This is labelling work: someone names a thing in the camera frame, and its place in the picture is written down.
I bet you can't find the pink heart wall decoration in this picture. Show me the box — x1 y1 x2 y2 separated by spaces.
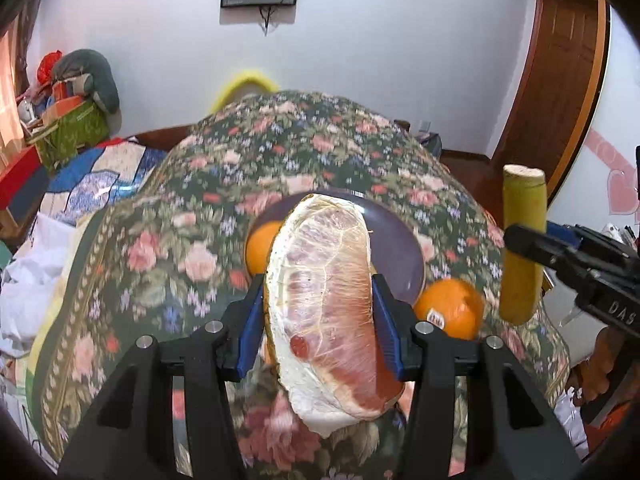
584 129 640 216

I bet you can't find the orange with sticker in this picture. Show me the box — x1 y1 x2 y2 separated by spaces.
414 278 486 342

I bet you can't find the plastic-wrapped pomelo wedge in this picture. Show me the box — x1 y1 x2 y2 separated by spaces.
263 194 407 438

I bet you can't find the yellow plush object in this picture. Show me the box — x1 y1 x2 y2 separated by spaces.
210 69 280 113

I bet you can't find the floral blanket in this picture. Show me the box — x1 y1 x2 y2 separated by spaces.
25 89 572 480

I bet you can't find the white crumpled cloth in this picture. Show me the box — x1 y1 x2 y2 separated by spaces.
0 212 81 358

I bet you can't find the blue patterned quilt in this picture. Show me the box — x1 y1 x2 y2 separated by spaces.
39 137 168 226

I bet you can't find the purple plate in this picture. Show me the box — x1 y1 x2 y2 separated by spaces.
246 188 427 306

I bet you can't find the black monitor cable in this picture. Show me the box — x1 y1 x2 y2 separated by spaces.
256 4 279 36

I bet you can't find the wooden door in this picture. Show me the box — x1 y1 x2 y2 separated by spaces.
492 0 612 208

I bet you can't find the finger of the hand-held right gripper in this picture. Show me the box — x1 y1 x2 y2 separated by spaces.
503 224 583 281
546 221 626 256

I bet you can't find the green patterned box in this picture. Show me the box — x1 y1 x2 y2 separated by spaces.
34 97 111 171

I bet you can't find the orange curtain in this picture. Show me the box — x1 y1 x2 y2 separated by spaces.
0 12 26 147

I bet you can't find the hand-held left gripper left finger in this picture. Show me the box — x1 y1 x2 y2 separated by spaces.
57 274 265 480

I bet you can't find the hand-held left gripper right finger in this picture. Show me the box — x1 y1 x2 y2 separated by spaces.
371 274 585 480

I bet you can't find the red cabinet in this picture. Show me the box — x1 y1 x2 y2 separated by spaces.
0 144 51 241

